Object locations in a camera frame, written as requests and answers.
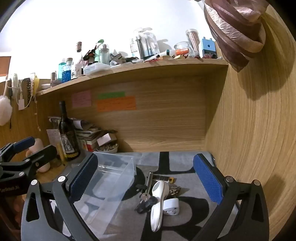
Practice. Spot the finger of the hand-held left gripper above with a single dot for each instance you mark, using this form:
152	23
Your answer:
42	156
23	143

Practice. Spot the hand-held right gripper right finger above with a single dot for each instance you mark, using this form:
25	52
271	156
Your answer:
208	179

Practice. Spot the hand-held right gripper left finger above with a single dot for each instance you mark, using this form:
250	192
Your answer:
83	179

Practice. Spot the clear plastic container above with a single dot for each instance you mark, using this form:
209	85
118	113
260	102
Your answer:
111	185

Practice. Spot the cream cylinder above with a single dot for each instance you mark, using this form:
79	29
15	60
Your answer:
40	148

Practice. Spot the yellow stick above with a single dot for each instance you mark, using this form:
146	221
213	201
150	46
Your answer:
60	151

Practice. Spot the white paper note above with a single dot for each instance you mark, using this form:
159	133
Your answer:
52	136

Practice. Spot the dark wine bottle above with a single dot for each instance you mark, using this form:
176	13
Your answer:
68	139

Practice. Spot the white fluffy pompom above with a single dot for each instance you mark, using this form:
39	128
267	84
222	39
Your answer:
4	110

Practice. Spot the white paper tag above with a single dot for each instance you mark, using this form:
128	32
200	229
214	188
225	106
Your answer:
21	103

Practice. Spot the bowl of pebbles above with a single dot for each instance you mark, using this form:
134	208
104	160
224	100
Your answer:
107	147

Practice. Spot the stack of books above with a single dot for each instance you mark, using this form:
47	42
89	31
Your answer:
89	135

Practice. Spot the small white box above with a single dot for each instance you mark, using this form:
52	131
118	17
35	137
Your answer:
104	138

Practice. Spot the white plug adapter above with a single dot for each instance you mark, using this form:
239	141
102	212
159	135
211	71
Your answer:
171	207

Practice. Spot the rolled newspaper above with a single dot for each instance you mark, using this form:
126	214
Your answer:
76	122

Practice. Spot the white handheld device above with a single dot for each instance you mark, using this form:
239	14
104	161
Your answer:
158	201

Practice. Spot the black and white lace ribbon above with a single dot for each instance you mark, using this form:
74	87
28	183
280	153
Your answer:
29	87

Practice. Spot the yellow lace ribbon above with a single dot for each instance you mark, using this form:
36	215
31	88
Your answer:
35	84

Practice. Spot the white hanging cloth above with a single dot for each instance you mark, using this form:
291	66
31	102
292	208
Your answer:
15	83

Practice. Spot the grey mat with black pattern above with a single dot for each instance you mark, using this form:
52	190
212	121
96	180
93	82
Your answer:
148	160

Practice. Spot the bunch of keys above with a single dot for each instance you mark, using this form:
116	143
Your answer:
144	201

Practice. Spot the wooden shelf unit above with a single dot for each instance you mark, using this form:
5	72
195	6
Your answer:
161	129

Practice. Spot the pink sticky note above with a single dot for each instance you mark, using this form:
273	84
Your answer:
81	99

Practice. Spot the orange sticky note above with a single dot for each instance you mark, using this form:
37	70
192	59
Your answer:
115	104

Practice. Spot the blue liquid bottle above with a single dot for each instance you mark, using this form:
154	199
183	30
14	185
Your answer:
66	73

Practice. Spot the green sticky note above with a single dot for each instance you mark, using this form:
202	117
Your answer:
111	94

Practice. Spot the white cup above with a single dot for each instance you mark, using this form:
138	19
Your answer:
77	69

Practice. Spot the clear lidded box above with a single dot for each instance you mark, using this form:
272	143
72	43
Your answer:
96	68

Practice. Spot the green pump bottle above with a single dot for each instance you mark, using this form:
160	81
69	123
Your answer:
101	53

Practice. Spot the blue box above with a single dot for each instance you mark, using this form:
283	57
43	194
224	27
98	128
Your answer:
208	47

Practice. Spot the glass bowl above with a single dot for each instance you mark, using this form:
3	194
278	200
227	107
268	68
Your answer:
182	48

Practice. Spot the glass jar of sticks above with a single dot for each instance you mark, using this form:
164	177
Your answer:
193	40

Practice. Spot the clear plastic package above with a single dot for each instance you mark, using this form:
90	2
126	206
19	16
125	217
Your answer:
144	45

